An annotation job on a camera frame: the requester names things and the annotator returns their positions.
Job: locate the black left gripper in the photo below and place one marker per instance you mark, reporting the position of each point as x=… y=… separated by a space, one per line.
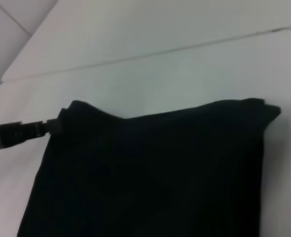
x=12 y=134

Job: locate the black shirt with FREE print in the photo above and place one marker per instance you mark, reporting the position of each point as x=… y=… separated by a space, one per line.
x=148 y=172

